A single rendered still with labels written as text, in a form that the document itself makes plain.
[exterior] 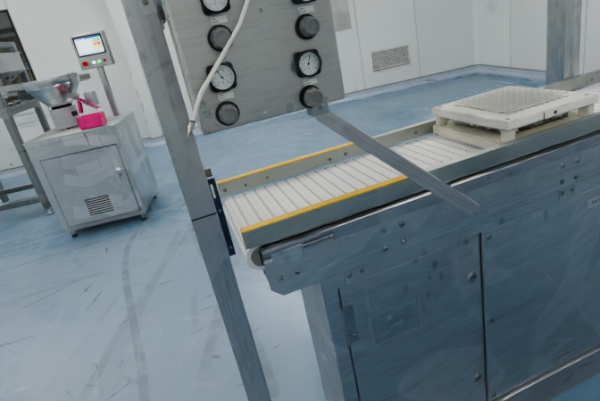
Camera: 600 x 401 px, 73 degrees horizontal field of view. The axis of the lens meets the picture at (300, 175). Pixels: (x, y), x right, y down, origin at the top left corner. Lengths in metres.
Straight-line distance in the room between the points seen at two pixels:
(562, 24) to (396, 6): 4.91
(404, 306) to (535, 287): 0.38
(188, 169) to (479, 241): 0.67
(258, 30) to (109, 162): 2.67
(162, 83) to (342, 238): 0.47
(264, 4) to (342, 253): 0.43
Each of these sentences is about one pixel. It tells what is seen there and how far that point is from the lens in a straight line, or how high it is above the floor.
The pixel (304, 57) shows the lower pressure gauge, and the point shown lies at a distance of 0.59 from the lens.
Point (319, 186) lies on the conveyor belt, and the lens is 0.87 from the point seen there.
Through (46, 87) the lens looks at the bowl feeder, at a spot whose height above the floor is 1.08.
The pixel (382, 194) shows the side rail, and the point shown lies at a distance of 0.74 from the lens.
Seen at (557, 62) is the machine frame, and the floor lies 0.91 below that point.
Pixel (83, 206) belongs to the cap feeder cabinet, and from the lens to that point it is 3.35.
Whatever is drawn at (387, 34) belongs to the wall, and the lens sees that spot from 6.16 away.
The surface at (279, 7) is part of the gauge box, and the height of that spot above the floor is 1.18.
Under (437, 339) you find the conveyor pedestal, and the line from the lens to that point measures 1.07.
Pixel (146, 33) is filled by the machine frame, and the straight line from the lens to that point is 0.88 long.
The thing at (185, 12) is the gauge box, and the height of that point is 1.19.
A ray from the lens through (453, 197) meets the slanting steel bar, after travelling 0.70.
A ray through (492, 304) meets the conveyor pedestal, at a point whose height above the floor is 0.44.
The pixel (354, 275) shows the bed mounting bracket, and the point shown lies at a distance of 0.83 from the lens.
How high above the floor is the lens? 1.15
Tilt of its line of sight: 20 degrees down
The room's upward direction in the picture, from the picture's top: 12 degrees counter-clockwise
